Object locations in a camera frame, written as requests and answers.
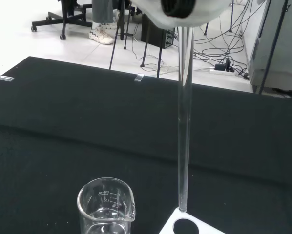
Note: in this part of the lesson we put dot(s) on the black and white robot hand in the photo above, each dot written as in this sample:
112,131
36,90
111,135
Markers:
158,14

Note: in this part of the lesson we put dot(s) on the clear glass beaker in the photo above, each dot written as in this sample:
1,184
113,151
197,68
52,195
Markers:
104,214

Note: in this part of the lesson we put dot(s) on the white test tube rack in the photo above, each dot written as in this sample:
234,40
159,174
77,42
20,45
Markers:
168,224

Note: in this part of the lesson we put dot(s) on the black computer case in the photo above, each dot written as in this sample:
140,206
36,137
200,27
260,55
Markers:
155,31

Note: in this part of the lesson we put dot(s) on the black tripod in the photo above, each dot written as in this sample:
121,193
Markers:
146,48

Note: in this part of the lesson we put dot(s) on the person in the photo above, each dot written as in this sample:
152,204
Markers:
102,14

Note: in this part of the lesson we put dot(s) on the clear tape piece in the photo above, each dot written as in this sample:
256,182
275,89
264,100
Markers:
139,77
4,78

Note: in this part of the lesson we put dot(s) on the white power strip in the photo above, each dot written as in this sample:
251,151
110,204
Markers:
221,71

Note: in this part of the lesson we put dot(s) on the black office chair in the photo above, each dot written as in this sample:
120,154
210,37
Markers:
68,19

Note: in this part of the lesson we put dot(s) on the grey cabinet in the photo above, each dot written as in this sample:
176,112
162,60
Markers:
277,48

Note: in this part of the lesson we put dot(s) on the black bench cloth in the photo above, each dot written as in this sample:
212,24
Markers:
87,126

